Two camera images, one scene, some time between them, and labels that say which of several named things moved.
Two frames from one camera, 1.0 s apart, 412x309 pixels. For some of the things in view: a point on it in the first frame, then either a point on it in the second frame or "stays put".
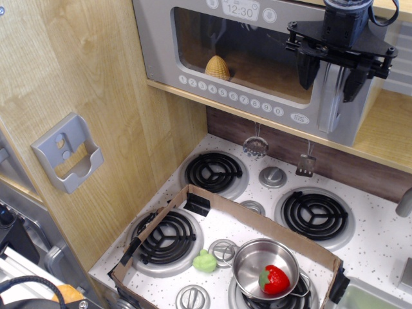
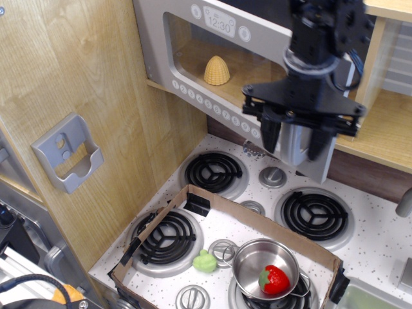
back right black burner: (322, 215) stays put
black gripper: (344, 38) → (308, 96)
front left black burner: (172, 246) stays put
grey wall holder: (60, 141) stays put
